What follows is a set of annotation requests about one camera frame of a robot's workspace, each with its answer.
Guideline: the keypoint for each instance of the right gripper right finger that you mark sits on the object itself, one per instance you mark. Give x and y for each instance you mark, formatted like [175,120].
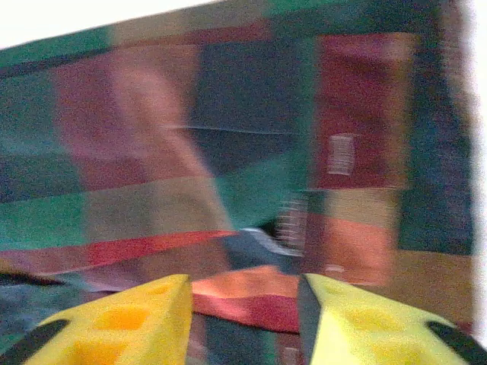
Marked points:
[373,334]

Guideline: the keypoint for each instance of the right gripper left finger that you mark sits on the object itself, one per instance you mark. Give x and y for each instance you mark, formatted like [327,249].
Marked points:
[121,331]

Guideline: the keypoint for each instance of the red green plaid shirt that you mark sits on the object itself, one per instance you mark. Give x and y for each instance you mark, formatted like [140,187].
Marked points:
[228,133]

